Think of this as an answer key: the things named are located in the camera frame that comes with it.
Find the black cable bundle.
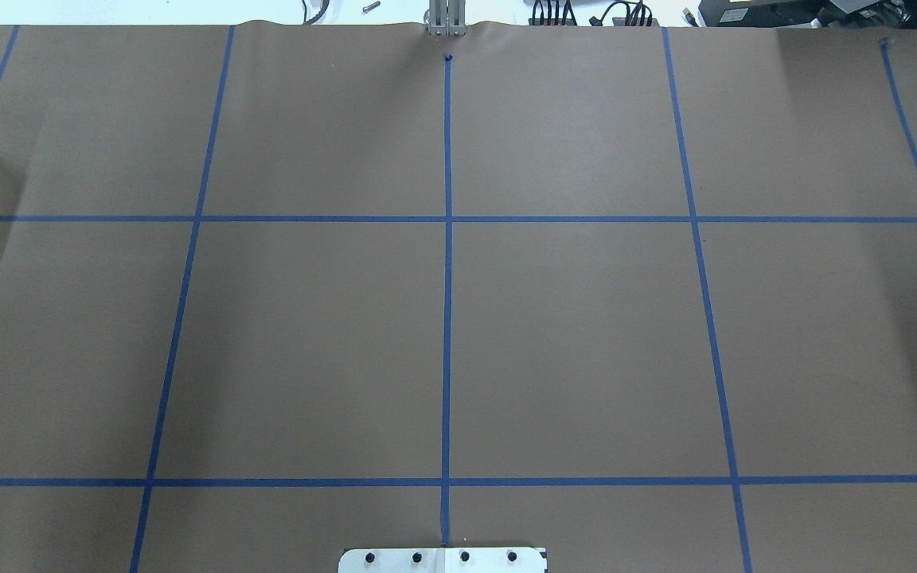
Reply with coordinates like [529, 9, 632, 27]
[529, 0, 579, 27]
[588, 1, 661, 28]

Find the black equipment box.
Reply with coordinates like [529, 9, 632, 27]
[698, 1, 917, 29]

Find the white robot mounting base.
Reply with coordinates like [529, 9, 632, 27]
[338, 547, 548, 572]

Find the black cable bundle left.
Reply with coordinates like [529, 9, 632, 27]
[529, 0, 579, 27]

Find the grey metal camera post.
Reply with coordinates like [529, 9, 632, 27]
[423, 0, 468, 37]

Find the black cable bundle right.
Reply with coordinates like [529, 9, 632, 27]
[588, 1, 661, 28]

